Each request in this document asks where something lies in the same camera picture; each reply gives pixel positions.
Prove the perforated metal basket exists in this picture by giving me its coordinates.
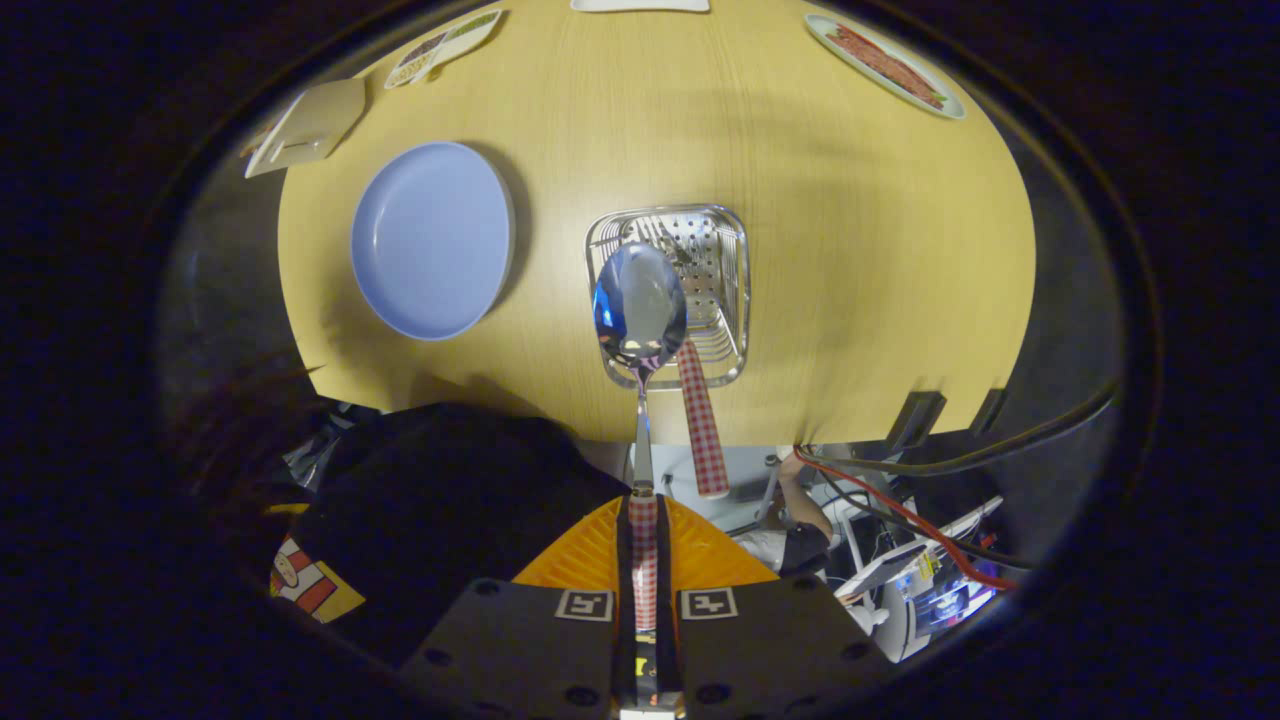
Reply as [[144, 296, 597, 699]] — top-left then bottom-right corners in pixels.
[[585, 204, 751, 391]]

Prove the white desk equipment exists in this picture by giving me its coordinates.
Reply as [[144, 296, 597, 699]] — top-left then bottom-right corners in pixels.
[[835, 495, 1006, 661]]

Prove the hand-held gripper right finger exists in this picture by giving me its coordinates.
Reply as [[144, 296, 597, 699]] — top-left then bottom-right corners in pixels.
[[655, 493, 896, 720]]

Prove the red cable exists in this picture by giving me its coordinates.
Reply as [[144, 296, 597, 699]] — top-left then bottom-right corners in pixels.
[[795, 450, 1019, 593]]

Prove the cream toaster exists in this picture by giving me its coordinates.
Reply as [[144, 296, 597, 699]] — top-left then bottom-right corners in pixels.
[[244, 78, 367, 180]]

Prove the blue plate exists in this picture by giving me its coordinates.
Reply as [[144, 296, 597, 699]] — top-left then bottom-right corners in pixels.
[[350, 141, 516, 342]]

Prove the fork with checked handle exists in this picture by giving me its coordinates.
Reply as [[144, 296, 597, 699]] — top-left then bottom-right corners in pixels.
[[640, 222, 731, 499]]

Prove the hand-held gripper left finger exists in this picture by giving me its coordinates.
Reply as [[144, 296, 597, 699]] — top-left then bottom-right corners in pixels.
[[400, 495, 641, 720]]

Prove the green plate of food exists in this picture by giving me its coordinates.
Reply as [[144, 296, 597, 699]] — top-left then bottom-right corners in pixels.
[[805, 13, 968, 121]]

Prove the spoon with checked handle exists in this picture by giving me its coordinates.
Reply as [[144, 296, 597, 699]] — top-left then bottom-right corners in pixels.
[[593, 242, 689, 641]]

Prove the black cable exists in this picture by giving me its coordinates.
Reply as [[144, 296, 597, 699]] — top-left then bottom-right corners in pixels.
[[795, 380, 1119, 478]]

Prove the white square coaster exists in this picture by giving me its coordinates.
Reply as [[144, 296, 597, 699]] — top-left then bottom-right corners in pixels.
[[570, 0, 711, 14]]

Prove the white divided condiment dish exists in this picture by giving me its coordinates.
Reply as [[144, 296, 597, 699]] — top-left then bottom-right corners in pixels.
[[384, 9, 503, 90]]

